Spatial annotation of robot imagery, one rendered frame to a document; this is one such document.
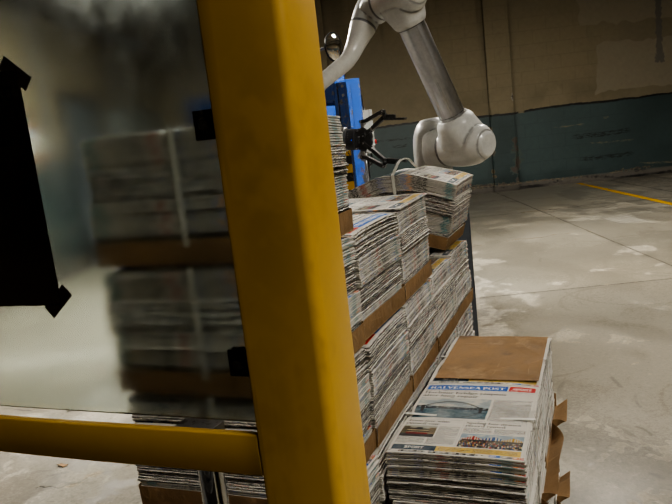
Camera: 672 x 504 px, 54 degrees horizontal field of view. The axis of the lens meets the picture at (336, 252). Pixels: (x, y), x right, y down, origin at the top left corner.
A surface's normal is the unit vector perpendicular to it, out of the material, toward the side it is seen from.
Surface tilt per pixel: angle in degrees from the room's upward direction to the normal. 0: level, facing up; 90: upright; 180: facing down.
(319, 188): 90
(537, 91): 90
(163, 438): 90
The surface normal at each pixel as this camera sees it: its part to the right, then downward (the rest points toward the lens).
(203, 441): -0.35, 0.20
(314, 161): 0.93, -0.04
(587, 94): -0.03, 0.18
